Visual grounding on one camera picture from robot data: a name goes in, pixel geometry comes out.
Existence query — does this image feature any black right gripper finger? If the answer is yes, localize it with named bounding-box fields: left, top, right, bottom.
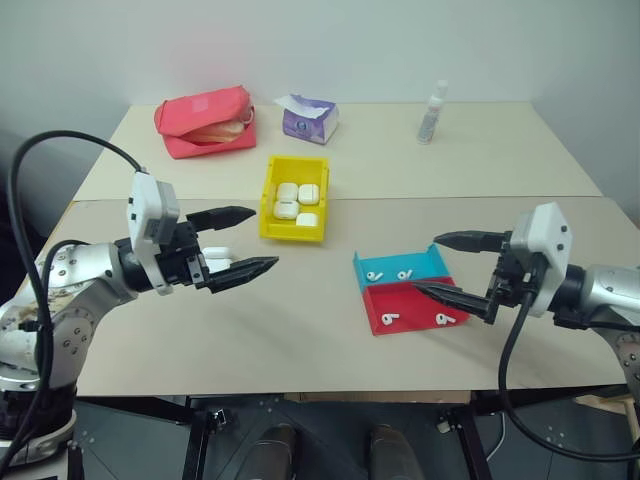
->
left=433, top=229, right=514, bottom=257
left=409, top=280, right=495, bottom=325

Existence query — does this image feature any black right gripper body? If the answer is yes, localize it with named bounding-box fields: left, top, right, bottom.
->
left=483, top=230, right=540, bottom=324

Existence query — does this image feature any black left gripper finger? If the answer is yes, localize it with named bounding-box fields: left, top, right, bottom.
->
left=203, top=256, right=280, bottom=295
left=186, top=205, right=258, bottom=234

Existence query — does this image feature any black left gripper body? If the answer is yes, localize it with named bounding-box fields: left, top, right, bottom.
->
left=158, top=220, right=211, bottom=291

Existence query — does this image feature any open white charging case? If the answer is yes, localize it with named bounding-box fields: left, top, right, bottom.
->
left=201, top=246, right=234, bottom=274

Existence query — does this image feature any yellow plastic bin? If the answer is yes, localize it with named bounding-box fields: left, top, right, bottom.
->
left=258, top=155, right=333, bottom=246

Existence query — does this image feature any red plastic tray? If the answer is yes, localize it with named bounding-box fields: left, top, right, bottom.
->
left=360, top=276, right=474, bottom=340

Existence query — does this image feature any blue plastic tray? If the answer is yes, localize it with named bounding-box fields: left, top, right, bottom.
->
left=352, top=243, right=454, bottom=292

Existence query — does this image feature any red fabric pouch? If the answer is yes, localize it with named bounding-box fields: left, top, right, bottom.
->
left=153, top=85, right=258, bottom=160

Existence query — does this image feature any purple tissue pack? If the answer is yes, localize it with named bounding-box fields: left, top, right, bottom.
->
left=273, top=93, right=341, bottom=146

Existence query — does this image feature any white spray bottle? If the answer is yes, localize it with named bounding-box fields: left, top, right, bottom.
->
left=416, top=79, right=450, bottom=146

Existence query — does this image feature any light wooden board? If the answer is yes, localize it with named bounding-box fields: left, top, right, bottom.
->
left=572, top=392, right=634, bottom=419

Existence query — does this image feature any dark rounded shape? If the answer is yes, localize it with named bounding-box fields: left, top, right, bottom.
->
left=369, top=423, right=427, bottom=480
left=248, top=423, right=298, bottom=480

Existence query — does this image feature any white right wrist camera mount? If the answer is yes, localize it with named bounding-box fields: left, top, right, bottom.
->
left=509, top=202, right=569, bottom=319

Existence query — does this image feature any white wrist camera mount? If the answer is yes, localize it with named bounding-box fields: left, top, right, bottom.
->
left=509, top=202, right=569, bottom=319
left=127, top=171, right=180, bottom=296

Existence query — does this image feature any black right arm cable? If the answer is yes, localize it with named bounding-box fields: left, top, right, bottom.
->
left=497, top=252, right=640, bottom=464

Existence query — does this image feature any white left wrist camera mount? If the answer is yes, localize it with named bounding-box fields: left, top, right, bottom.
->
left=127, top=171, right=180, bottom=296

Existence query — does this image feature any black metal table frame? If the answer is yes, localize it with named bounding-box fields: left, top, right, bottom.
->
left=74, top=392, right=632, bottom=480

